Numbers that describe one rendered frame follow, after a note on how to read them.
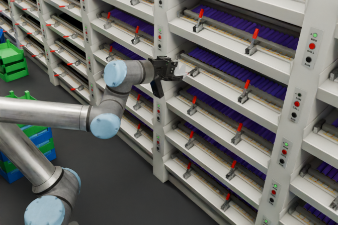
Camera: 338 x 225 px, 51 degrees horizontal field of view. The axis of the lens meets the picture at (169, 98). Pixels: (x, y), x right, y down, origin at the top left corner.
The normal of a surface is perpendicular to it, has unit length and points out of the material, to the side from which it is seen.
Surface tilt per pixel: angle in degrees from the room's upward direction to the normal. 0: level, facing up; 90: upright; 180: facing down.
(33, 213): 3
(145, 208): 0
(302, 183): 15
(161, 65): 90
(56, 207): 3
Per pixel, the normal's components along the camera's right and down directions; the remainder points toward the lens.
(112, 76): -0.70, 0.02
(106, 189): 0.03, -0.85
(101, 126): 0.05, 0.50
